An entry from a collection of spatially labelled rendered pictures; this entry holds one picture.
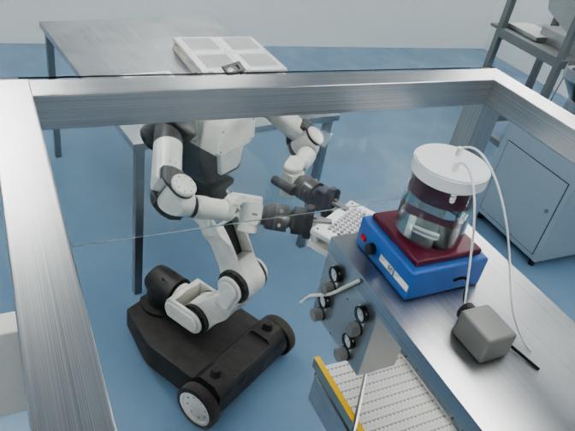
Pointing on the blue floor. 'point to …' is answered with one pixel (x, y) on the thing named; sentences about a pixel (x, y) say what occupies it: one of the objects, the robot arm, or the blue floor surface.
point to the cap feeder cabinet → (531, 197)
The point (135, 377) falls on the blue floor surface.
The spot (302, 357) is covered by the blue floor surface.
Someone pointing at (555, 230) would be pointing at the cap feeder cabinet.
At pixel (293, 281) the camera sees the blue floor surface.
